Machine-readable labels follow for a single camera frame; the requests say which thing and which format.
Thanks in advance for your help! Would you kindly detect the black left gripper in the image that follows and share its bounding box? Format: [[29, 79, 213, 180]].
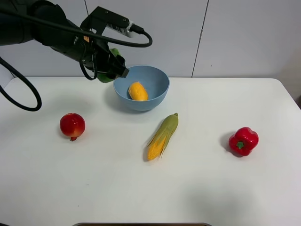
[[48, 28, 129, 78]]

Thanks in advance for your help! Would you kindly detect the green lime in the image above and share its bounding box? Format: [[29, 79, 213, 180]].
[[97, 48, 118, 83]]

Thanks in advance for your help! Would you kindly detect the yellow mango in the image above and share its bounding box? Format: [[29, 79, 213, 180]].
[[128, 82, 148, 101]]

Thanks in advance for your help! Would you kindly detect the red pomegranate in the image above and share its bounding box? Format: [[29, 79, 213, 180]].
[[59, 113, 86, 141]]

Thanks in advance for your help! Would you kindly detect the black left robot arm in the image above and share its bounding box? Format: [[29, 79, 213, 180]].
[[0, 0, 129, 83]]

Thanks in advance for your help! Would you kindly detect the blue plastic bowl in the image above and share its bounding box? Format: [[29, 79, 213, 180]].
[[113, 65, 170, 111]]

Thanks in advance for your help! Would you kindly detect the corn cob with husk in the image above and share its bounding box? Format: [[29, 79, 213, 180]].
[[147, 113, 179, 161]]

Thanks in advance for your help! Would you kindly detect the red bell pepper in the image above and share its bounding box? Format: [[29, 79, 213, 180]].
[[228, 127, 259, 157]]

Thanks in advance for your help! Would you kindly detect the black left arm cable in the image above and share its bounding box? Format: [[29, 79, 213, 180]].
[[0, 7, 153, 112]]

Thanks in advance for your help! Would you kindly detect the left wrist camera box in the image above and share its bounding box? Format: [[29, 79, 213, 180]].
[[80, 7, 133, 38]]

